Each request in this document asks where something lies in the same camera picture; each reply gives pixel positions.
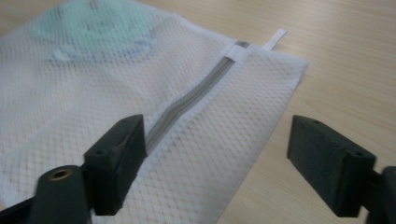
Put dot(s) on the white mesh laundry bag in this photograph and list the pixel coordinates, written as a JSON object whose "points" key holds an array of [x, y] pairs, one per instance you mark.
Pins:
{"points": [[93, 102]]}

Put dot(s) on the pale green garment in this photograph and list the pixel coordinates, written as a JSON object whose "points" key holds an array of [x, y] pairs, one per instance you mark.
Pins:
{"points": [[93, 28]]}

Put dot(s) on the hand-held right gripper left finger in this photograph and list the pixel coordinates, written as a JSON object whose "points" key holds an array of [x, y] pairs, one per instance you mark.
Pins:
{"points": [[115, 161]]}

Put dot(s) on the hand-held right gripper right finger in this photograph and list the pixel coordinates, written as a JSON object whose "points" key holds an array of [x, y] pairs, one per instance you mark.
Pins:
{"points": [[327, 168]]}

